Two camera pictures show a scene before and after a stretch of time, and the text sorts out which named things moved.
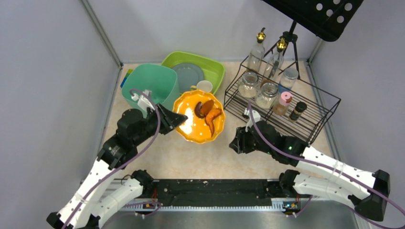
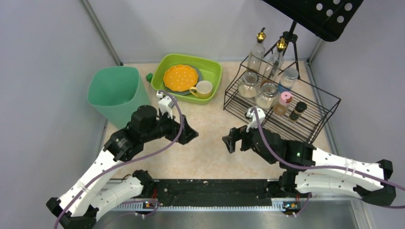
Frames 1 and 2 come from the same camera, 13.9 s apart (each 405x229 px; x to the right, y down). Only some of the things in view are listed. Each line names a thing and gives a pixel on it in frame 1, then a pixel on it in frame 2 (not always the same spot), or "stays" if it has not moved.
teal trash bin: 160,81 -> 116,91
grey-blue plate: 188,75 -> 200,78
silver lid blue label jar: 288,79 stays
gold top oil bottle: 256,54 stays
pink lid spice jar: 280,107 stays
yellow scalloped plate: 194,129 -> 180,78
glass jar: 265,98 stays
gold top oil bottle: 276,64 stays
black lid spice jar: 300,107 stays
